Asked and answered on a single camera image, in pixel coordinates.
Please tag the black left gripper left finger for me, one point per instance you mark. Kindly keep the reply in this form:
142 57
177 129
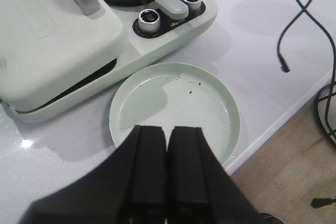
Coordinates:
128 187

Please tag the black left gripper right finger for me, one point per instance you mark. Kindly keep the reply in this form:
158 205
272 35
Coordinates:
199 190

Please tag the mint green breakfast maker lid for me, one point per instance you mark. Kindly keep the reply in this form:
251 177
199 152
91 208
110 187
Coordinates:
48 46

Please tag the mint green breakfast maker base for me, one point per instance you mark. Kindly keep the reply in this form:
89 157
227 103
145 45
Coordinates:
178 26

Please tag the mint green plate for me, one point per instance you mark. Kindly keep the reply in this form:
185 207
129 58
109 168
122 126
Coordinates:
177 94

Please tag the black round stand base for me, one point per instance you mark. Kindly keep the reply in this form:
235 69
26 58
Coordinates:
324 111

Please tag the silver left control knob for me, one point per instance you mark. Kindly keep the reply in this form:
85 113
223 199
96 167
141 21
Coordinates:
149 21

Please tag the silver control knob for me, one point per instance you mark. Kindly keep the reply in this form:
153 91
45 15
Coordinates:
193 5
149 21

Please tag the silver right control knob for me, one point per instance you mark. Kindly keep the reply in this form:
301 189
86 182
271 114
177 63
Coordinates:
193 5

